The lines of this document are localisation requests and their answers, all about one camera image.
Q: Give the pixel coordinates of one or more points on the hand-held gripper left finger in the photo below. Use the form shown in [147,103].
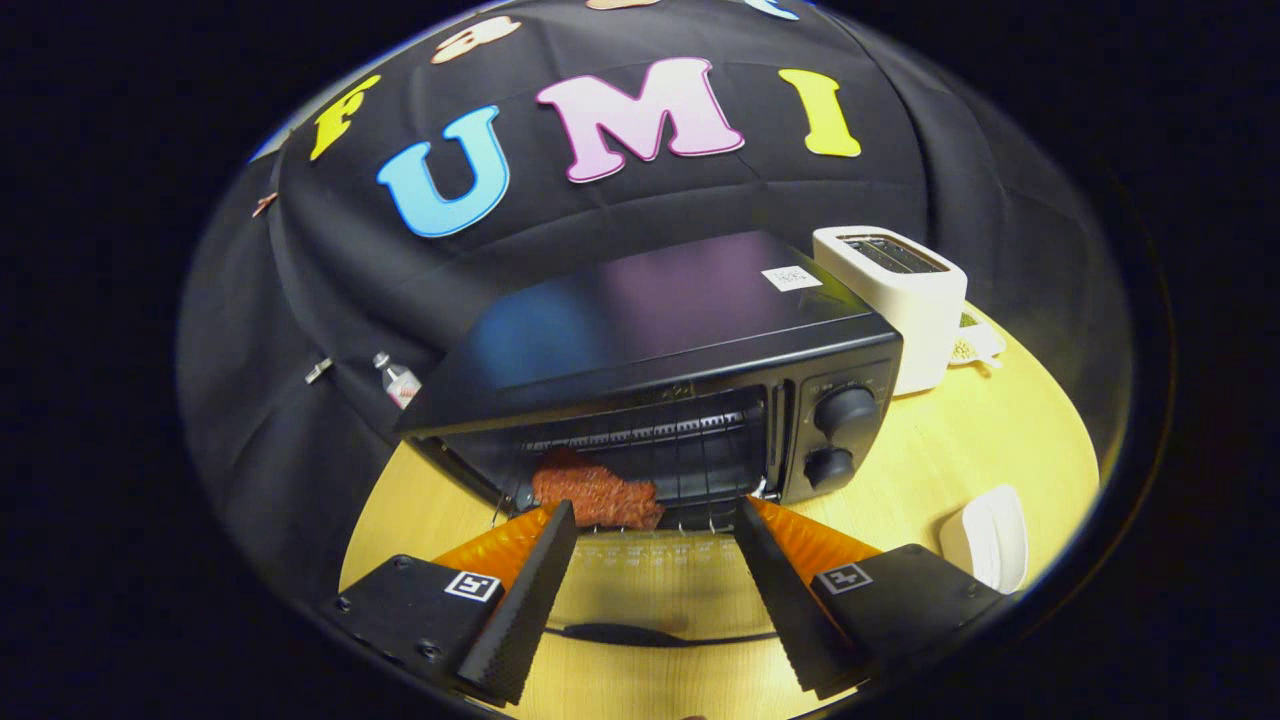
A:
[525,610]

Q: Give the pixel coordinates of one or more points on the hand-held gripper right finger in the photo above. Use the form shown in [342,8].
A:
[785,600]

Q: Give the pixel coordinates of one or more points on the red-brown meat slice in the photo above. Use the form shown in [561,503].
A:
[595,490]

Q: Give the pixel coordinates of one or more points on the black toaster oven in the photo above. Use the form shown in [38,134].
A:
[650,320]

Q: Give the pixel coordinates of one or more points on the white bread toaster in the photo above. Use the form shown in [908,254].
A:
[920,310]

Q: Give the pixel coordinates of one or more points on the white ribbed plate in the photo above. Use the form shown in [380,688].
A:
[990,540]

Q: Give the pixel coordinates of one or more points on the small clear bottle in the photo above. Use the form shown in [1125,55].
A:
[400,385]

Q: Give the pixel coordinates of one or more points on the silver cloth clip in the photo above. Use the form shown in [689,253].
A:
[318,371]

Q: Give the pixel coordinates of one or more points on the divided white plate with beans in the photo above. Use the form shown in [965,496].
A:
[975,345]

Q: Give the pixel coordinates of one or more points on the red cloth clip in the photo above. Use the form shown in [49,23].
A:
[264,204]

